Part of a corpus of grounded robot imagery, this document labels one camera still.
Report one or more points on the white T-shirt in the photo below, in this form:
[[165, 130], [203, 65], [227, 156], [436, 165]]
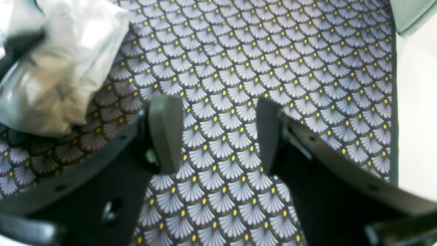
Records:
[[55, 56]]

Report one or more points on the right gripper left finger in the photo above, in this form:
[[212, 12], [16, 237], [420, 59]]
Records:
[[98, 202]]

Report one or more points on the grey plastic bin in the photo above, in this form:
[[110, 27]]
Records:
[[411, 15]]

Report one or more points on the patterned blue table cloth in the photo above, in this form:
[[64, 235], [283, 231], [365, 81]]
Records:
[[328, 63]]

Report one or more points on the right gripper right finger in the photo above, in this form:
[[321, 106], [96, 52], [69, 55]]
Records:
[[337, 203]]

